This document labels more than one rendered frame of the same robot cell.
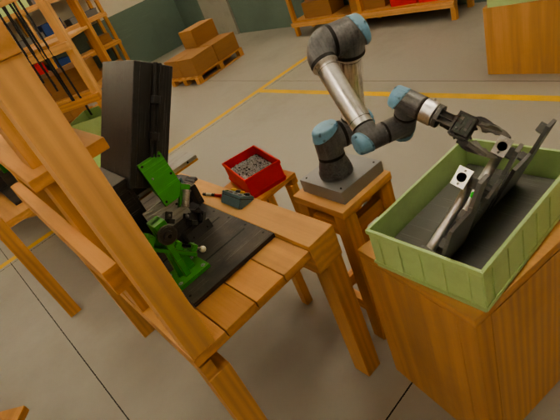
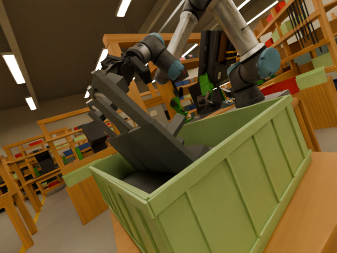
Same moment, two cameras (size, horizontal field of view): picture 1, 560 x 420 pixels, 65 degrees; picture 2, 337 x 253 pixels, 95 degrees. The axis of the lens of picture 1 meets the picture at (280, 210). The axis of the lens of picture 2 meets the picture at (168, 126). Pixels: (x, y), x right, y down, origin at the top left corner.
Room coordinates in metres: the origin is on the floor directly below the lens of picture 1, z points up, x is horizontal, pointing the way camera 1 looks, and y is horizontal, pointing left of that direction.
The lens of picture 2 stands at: (1.12, -1.12, 1.03)
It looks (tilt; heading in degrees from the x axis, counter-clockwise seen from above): 4 degrees down; 85
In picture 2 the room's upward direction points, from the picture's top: 23 degrees counter-clockwise
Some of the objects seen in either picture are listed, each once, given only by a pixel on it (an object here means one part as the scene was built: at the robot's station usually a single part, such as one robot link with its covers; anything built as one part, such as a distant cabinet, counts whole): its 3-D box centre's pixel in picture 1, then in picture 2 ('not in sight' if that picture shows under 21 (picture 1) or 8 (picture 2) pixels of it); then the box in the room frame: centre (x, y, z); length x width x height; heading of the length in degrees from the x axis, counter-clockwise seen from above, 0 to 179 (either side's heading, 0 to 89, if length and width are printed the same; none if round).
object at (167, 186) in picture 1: (158, 177); (206, 84); (1.78, 0.43, 1.17); 0.13 x 0.12 x 0.20; 30
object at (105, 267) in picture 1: (55, 222); (182, 92); (1.62, 0.84, 1.23); 1.30 x 0.05 x 0.09; 30
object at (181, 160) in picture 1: (156, 177); (219, 85); (1.93, 0.47, 1.11); 0.39 x 0.16 x 0.03; 120
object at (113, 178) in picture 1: (116, 213); (206, 95); (1.83, 0.69, 1.07); 0.30 x 0.18 x 0.34; 30
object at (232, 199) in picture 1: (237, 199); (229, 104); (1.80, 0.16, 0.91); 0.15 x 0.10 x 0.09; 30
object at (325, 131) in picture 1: (328, 138); (240, 75); (1.67, -0.31, 1.08); 0.13 x 0.12 x 0.14; 97
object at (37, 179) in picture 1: (34, 146); (179, 66); (1.68, 0.74, 1.52); 0.90 x 0.25 x 0.04; 30
